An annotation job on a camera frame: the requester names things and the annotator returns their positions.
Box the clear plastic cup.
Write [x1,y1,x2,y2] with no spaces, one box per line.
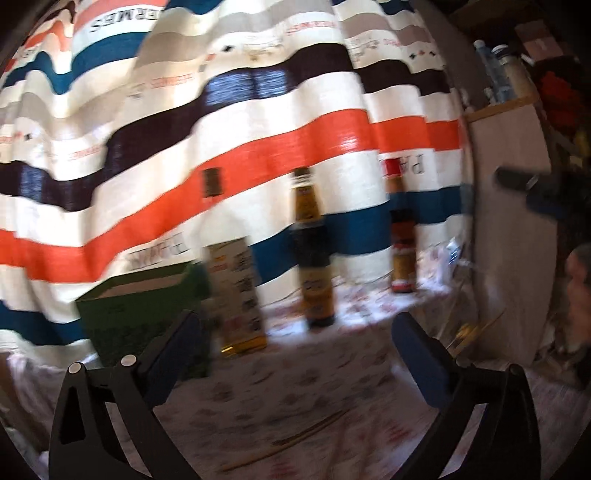
[441,305,502,365]

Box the wooden shelf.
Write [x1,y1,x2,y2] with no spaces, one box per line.
[464,95,541,121]

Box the red cloth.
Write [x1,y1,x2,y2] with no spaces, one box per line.
[536,69,585,134]

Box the pile of bamboo chopsticks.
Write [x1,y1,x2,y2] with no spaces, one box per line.
[222,408,349,474]

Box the dark soy sauce bottle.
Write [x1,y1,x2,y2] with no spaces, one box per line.
[290,167,336,328]

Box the striped curtain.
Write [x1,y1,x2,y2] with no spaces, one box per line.
[0,0,467,352]

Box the bear print cloth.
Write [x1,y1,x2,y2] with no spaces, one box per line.
[0,272,467,407]

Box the clear plastic water bottle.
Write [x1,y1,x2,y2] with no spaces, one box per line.
[475,41,502,105]
[492,44,519,103]

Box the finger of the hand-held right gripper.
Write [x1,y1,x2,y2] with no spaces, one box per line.
[495,167,539,190]
[526,190,571,221]

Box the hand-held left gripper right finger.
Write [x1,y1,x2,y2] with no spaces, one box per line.
[392,312,542,480]

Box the strawberry print tablecloth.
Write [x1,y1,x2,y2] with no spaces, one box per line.
[92,369,591,480]

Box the green checkered board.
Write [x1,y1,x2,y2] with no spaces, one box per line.
[76,262,211,379]

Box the red label sauce bottle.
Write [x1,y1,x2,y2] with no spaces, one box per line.
[384,159,419,295]

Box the clear cooking wine bottle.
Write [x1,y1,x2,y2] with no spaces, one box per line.
[202,167,269,358]

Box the white power adapter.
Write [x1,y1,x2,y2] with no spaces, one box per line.
[443,237,463,282]

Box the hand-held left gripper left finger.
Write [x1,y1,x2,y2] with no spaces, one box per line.
[48,309,204,480]

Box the cardboard box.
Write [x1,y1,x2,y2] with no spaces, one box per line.
[513,21,552,58]

